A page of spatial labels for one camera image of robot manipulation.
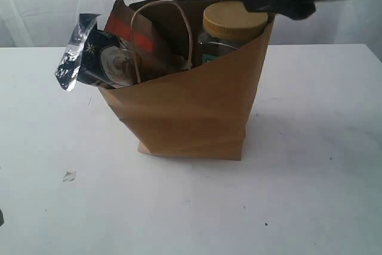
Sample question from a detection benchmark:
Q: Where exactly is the nut jar gold lid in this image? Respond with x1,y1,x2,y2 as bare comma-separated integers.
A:
196,1,269,66

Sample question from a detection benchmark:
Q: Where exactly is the brown kraft pouch orange label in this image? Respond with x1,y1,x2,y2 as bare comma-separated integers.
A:
100,0,189,87

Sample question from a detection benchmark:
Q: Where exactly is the brown paper shopping bag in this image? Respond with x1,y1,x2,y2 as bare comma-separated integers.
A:
100,0,275,160

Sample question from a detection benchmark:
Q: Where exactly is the spaghetti packet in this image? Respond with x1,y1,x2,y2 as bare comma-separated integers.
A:
55,13,141,91

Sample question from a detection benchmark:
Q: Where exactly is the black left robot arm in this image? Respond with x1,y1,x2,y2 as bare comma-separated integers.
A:
0,210,4,226

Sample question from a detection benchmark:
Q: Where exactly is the small torn paper scrap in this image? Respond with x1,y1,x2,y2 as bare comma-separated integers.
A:
62,171,76,182

